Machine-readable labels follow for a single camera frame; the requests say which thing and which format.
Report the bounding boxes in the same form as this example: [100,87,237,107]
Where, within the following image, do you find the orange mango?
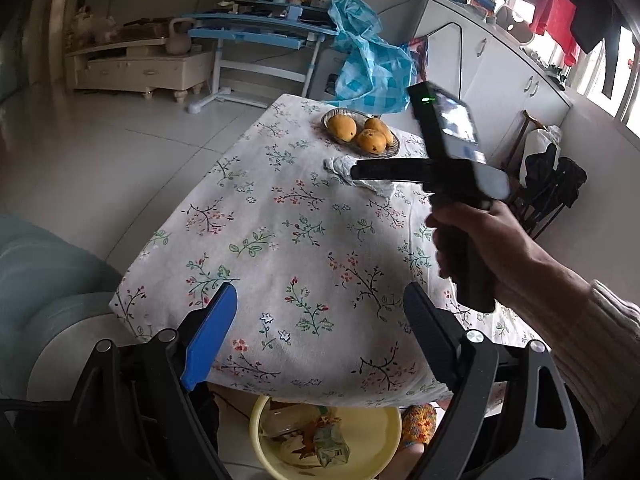
[326,114,358,143]
[356,129,387,155]
[364,117,394,145]

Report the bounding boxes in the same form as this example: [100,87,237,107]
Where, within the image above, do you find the orange mango middle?
[356,129,387,155]

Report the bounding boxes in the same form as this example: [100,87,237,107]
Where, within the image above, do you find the orange mango left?
[326,114,358,143]

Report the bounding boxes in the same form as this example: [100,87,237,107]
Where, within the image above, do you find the right forearm white sleeve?
[494,254,639,444]

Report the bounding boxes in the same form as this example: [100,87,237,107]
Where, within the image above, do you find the person right hand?
[425,199,557,311]

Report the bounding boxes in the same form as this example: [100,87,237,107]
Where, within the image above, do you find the cream tv cabinet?
[64,38,214,104]

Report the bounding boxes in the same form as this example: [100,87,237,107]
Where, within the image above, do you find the black folding chair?
[508,144,588,240]

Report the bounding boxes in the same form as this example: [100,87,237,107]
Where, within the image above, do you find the white plastic bag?
[520,125,563,188]

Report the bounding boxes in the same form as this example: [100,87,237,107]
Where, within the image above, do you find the blue checkered cloth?
[329,0,416,115]

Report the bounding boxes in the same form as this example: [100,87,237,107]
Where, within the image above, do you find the pink kettlebell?
[165,18,196,55]

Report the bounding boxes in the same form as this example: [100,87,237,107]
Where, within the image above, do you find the white balcony cabinet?
[412,0,574,162]

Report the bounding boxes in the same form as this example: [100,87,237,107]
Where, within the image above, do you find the red snack wrapper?
[280,417,341,460]

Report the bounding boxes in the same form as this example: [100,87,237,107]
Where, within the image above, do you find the teal sofa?
[1,214,122,399]

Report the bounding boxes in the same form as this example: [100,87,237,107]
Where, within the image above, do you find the floral tablecloth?
[108,93,547,409]

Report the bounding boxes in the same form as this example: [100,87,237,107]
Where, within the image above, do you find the red hanging garment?
[529,0,580,67]

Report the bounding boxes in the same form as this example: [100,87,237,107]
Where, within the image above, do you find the blue green juice carton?
[312,422,350,468]

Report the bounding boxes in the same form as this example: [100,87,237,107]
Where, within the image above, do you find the blue study desk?
[188,3,337,115]

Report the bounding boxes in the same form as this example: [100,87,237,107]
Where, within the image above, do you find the woven fruit basket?
[321,108,400,158]

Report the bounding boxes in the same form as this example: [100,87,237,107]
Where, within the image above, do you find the orange mango right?
[364,117,394,145]

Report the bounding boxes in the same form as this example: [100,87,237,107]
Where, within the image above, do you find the yellow plastic basin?
[248,396,401,480]

